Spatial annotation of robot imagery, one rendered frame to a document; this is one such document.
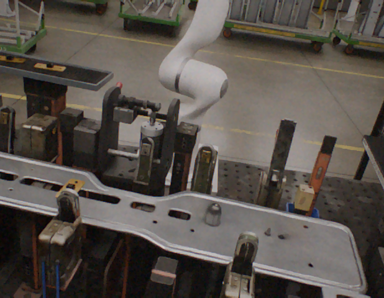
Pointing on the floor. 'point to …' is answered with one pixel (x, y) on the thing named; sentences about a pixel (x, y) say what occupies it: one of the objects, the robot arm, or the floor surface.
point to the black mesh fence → (376, 131)
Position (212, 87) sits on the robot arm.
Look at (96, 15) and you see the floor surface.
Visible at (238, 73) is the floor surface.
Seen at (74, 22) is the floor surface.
